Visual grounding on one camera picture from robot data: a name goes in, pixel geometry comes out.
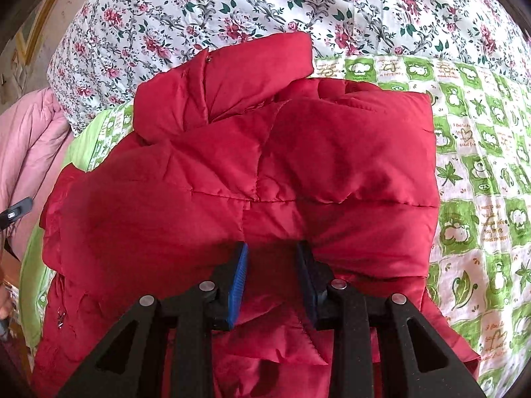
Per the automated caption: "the pink puffer garment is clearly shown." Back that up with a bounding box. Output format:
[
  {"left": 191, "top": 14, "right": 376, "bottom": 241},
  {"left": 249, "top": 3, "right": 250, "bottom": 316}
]
[{"left": 1, "top": 87, "right": 73, "bottom": 259}]

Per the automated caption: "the floral white bed sheet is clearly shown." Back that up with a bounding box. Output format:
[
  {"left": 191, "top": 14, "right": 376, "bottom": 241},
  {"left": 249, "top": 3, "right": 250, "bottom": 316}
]
[{"left": 48, "top": 0, "right": 530, "bottom": 134}]

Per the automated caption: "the person's left hand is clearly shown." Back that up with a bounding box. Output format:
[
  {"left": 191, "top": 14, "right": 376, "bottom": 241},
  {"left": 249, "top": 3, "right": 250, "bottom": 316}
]
[{"left": 0, "top": 271, "right": 14, "bottom": 320}]

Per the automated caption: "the red puffer jacket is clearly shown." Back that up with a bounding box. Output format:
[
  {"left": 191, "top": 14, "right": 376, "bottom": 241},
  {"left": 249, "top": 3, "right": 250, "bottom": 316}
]
[{"left": 32, "top": 33, "right": 479, "bottom": 397}]

